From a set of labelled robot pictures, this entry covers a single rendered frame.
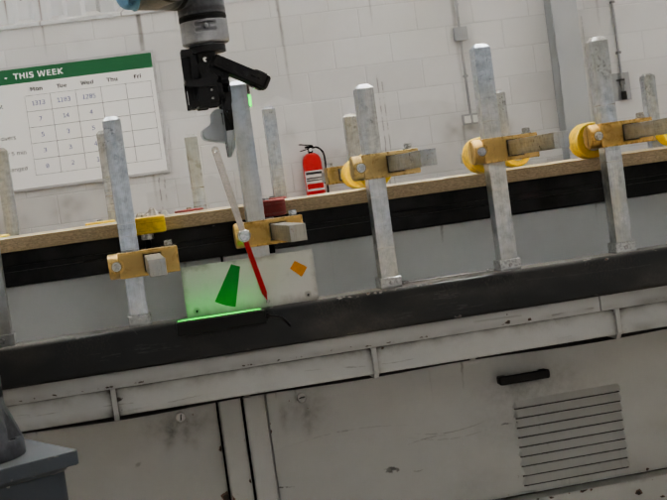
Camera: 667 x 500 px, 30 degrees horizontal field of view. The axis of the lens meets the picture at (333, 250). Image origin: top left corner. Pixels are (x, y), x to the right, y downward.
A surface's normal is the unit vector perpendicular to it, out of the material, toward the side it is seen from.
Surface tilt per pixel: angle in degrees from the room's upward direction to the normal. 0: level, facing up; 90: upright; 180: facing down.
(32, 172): 90
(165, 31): 90
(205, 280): 90
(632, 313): 90
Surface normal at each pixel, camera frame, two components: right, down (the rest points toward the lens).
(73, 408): 0.18, 0.03
